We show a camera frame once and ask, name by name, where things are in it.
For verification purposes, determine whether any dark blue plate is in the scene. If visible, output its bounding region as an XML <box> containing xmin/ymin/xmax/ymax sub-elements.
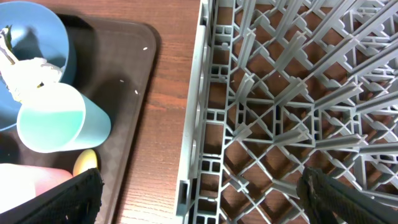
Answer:
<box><xmin>0</xmin><ymin>1</ymin><xmax>77</xmax><ymax>132</ymax></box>

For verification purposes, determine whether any white tissue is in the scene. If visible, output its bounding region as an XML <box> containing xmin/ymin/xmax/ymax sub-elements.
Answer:
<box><xmin>1</xmin><ymin>26</ymin><xmax>63</xmax><ymax>103</ymax></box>

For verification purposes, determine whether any light blue cup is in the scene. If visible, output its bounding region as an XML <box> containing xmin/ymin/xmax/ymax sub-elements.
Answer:
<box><xmin>16</xmin><ymin>83</ymin><xmax>111</xmax><ymax>153</ymax></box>

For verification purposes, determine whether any grey dishwasher rack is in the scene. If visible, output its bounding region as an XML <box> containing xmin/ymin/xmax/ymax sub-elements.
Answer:
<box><xmin>173</xmin><ymin>0</ymin><xmax>397</xmax><ymax>223</ymax></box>

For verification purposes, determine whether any pink cup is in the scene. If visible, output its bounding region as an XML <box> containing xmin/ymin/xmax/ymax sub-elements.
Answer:
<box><xmin>1</xmin><ymin>163</ymin><xmax>73</xmax><ymax>213</ymax></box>

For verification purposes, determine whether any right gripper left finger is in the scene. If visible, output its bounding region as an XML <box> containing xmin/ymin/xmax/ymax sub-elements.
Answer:
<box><xmin>1</xmin><ymin>168</ymin><xmax>104</xmax><ymax>223</ymax></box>

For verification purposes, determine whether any dark brown serving tray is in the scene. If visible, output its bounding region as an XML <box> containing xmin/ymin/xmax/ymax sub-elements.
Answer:
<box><xmin>1</xmin><ymin>15</ymin><xmax>156</xmax><ymax>223</ymax></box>

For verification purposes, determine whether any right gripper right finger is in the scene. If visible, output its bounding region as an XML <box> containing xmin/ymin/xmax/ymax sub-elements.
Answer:
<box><xmin>297</xmin><ymin>167</ymin><xmax>397</xmax><ymax>224</ymax></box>

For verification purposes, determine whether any cream plastic spoon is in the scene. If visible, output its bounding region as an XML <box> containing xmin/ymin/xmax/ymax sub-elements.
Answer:
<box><xmin>72</xmin><ymin>149</ymin><xmax>98</xmax><ymax>176</ymax></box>

